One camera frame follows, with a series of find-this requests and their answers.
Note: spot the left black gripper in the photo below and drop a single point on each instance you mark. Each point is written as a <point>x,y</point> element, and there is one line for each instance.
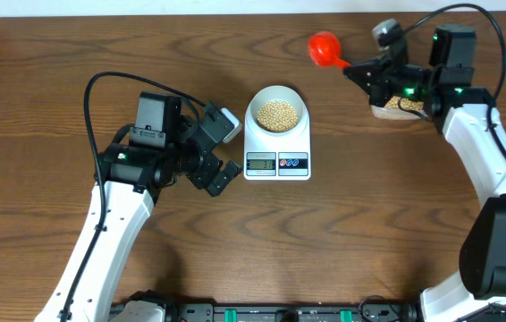
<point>201,176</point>

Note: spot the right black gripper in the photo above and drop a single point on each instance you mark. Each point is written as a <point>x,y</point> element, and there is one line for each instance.
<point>375,85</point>

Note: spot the red plastic measuring scoop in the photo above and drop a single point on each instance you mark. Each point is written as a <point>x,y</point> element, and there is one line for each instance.
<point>324,49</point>

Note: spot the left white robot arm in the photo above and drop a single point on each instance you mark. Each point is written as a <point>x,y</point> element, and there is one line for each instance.
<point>142,159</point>

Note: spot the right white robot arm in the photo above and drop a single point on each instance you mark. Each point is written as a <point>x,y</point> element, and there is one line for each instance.
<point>469,120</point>

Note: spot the white digital kitchen scale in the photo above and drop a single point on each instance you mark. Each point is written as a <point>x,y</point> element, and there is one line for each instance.
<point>278,158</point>

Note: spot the soybeans in bowl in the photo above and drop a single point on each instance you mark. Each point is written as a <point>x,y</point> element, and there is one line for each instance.
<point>277,116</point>

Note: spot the white round bowl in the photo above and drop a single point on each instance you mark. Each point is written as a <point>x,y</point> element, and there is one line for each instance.
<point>277,92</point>

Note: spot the clear plastic soybean container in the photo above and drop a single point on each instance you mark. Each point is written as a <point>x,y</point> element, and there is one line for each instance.
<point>399,109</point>

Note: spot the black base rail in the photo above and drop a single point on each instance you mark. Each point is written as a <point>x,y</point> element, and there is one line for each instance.
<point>154,306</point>

